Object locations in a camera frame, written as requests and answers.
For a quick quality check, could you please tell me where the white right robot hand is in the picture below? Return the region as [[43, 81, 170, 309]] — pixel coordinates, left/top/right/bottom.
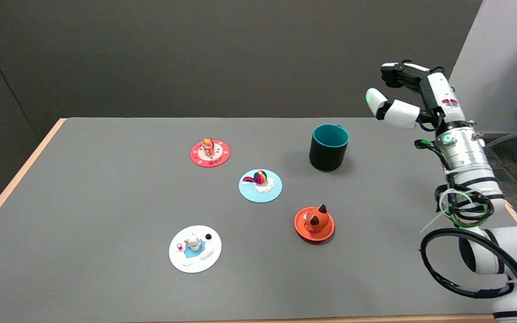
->
[[365, 61, 468, 132]]

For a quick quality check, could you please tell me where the light blue lid with rainbow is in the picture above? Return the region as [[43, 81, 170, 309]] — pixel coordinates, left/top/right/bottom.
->
[[239, 169, 283, 204]]

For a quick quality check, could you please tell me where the orange lid with fox figure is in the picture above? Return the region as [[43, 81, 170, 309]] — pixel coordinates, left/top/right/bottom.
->
[[294, 204, 335, 242]]

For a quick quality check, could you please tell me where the red lid with tiger figure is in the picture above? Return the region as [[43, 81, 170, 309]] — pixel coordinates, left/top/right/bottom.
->
[[190, 138, 231, 168]]

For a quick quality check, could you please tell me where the white lid with snowman figure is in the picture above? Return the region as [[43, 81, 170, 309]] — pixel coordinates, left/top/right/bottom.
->
[[169, 225, 222, 274]]

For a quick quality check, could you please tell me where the black mug with teal interior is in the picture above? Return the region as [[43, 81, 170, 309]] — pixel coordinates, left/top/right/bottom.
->
[[309, 124, 350, 172]]

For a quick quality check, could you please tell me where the green and red wire bundle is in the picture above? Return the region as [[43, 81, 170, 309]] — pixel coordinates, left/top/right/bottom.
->
[[415, 139, 495, 228]]

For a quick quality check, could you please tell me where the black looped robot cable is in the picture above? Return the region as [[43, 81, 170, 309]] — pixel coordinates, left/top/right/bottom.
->
[[420, 228, 517, 323]]

